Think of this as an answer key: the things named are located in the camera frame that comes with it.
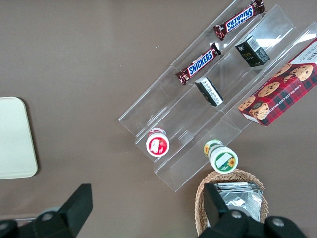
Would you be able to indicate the light oval wicker basket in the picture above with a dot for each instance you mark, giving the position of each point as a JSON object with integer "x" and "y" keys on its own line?
{"x": 201, "y": 198}

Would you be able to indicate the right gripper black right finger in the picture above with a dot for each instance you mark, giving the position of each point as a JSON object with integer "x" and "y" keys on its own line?
{"x": 223, "y": 223}

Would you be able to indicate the cream plastic tray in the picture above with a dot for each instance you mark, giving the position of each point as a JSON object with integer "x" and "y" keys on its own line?
{"x": 15, "y": 136}

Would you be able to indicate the Snickers chocolate bar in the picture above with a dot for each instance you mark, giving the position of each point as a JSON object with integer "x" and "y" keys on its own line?
{"x": 239, "y": 19}
{"x": 199, "y": 64}

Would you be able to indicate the silver foil pouch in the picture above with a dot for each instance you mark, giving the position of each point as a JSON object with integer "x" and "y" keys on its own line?
{"x": 242, "y": 200}

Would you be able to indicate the red lid yogurt cup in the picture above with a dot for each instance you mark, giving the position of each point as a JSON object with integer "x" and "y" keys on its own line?
{"x": 157, "y": 146}

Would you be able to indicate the clear acrylic stepped shelf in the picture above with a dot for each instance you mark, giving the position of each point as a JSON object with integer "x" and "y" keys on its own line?
{"x": 178, "y": 116}

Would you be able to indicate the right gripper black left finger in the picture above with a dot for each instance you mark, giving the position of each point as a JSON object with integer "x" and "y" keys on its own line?
{"x": 67, "y": 215}

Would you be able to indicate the red tartan cookie box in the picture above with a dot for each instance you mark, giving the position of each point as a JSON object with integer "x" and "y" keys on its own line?
{"x": 280, "y": 96}

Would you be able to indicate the green lid yogurt cup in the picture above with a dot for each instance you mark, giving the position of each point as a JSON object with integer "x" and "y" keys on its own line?
{"x": 223, "y": 160}

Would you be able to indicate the small black carton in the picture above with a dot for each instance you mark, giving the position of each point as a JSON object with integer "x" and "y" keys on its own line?
{"x": 209, "y": 92}
{"x": 251, "y": 52}

